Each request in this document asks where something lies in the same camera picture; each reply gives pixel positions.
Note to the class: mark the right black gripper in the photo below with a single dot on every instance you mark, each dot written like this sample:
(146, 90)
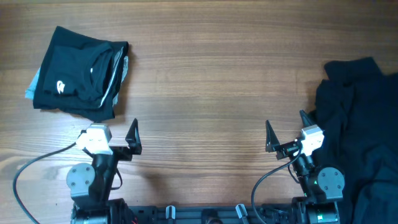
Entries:
(288, 148)

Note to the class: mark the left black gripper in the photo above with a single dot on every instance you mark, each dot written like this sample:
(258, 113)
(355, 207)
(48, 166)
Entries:
(135, 144)

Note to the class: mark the dark green t-shirt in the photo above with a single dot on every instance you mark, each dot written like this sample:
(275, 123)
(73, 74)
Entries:
(79, 72)

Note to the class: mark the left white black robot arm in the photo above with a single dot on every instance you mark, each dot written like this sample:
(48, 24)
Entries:
(91, 184)

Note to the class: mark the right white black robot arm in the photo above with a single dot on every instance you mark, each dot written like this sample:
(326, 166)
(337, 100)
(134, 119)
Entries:
(322, 185)

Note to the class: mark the pile of dark clothes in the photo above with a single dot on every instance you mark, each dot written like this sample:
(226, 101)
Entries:
(356, 106)

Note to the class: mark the folded dark green garment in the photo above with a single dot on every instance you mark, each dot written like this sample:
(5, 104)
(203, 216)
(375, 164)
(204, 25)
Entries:
(97, 110)

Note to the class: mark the white folded cloth underneath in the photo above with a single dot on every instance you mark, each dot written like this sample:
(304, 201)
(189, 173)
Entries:
(29, 93)

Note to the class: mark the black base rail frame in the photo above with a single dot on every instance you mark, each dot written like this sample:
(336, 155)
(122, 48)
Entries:
(266, 213)

